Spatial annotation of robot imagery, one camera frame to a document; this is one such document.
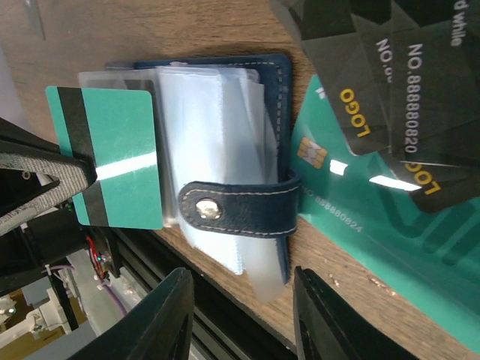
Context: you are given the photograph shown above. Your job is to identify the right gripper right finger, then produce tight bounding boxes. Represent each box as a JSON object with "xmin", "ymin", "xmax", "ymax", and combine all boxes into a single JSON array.
[{"xmin": 293, "ymin": 266, "xmax": 416, "ymax": 360}]

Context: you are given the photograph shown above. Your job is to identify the blue leather card holder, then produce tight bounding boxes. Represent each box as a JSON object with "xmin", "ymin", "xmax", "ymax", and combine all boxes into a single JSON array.
[{"xmin": 79, "ymin": 54, "xmax": 300, "ymax": 302}]

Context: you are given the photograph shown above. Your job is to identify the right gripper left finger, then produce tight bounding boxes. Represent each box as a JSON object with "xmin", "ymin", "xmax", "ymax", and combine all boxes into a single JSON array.
[{"xmin": 71, "ymin": 268, "xmax": 194, "ymax": 360}]

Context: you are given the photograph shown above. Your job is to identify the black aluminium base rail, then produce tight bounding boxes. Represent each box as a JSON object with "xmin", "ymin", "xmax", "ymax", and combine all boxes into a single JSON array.
[{"xmin": 109, "ymin": 229, "xmax": 297, "ymax": 359}]

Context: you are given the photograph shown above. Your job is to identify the teal card bottom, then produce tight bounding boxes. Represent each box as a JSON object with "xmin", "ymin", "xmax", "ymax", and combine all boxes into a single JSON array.
[{"xmin": 45, "ymin": 86, "xmax": 163, "ymax": 230}]

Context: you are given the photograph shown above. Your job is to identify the teal chip card large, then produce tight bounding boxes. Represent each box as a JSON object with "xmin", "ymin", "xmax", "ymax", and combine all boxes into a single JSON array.
[{"xmin": 291, "ymin": 76, "xmax": 479, "ymax": 352}]

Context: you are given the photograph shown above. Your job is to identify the black VIP card centre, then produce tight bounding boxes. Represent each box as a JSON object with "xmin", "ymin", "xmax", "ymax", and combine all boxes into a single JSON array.
[{"xmin": 271, "ymin": 1, "xmax": 479, "ymax": 213}]

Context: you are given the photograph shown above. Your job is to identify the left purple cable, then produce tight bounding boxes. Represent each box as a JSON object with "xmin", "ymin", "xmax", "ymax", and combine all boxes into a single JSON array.
[{"xmin": 44, "ymin": 262, "xmax": 131, "ymax": 320}]

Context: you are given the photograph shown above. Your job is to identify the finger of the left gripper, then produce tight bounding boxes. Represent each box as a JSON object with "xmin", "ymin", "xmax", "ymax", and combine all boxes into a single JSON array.
[{"xmin": 1, "ymin": 119, "xmax": 97, "ymax": 235}]

